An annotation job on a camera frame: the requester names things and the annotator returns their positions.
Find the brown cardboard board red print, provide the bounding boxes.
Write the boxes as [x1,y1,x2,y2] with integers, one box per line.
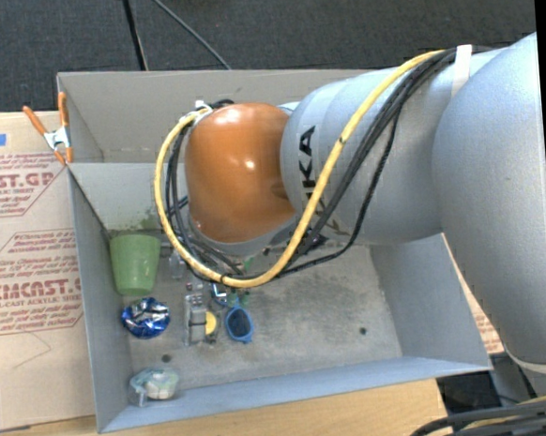
[0,104,99,433]

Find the green cup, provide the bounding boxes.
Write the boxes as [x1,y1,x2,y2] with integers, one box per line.
[108,231,167,299]

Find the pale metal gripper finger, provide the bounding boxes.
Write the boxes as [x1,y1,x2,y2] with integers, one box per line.
[193,292,212,345]
[180,293,200,348]

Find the clear bag with white lump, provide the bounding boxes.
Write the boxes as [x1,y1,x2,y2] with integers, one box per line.
[126,365,183,409]

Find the blue sunglasses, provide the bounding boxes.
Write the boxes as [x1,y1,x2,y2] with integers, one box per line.
[222,304,256,347]

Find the grey metal bin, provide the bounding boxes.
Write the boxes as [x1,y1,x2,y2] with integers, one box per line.
[55,40,498,436]

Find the blue crumpled foil packet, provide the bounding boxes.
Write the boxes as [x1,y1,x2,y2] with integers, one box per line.
[118,294,174,343]

